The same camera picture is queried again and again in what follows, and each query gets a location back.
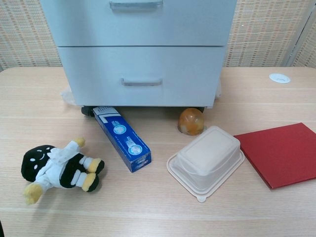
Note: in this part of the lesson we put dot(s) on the blue toothpaste box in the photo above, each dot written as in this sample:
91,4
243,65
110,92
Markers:
123,138

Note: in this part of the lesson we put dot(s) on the white three-drawer cabinet body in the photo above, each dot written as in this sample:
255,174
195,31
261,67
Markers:
207,106

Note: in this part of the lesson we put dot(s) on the grey partition frame post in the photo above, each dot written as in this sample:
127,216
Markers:
300,32

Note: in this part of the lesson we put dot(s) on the black and white plush doll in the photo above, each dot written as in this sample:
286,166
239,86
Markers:
61,170

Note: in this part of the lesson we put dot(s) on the black caster wheel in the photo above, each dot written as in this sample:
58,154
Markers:
200,109
86,111

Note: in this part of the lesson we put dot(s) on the beige plastic lunch box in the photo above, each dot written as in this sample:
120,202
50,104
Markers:
207,153

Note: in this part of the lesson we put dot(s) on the small orange fruit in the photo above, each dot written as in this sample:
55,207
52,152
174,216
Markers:
191,122

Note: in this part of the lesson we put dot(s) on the red square folder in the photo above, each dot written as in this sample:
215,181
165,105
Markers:
281,153

